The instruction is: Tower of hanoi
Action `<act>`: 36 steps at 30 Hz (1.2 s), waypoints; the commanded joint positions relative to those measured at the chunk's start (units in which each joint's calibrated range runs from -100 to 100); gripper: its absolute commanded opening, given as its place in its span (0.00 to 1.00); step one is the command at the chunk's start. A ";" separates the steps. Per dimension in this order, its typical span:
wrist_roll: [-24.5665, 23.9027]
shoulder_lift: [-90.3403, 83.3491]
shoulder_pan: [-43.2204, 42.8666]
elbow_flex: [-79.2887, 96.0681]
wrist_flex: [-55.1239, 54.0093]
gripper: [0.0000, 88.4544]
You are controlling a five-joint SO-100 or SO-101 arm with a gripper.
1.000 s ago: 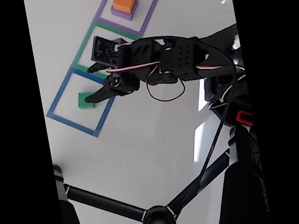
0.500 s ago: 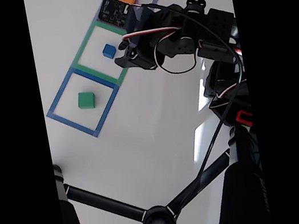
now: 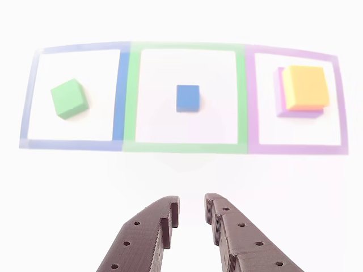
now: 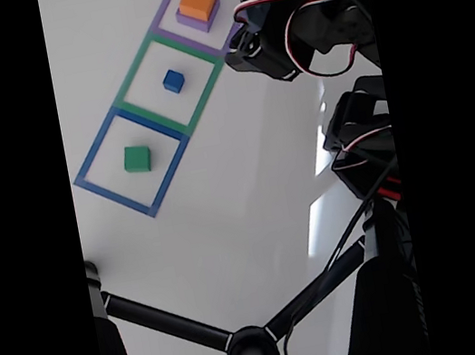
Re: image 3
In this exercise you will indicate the small blue cube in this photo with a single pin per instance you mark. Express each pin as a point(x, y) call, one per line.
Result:
point(187, 97)

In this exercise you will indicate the purple block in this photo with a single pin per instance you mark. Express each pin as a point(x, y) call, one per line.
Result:
point(280, 93)

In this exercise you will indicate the green block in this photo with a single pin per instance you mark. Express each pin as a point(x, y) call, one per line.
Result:
point(69, 97)

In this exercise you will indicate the orange block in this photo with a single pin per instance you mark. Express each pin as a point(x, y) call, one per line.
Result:
point(306, 85)

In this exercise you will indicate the green tape square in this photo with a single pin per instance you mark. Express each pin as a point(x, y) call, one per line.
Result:
point(130, 113)

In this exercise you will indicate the purple tape square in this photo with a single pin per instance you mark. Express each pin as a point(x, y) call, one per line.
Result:
point(251, 113)

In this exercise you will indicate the blue tape square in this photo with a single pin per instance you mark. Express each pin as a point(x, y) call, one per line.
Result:
point(120, 99)

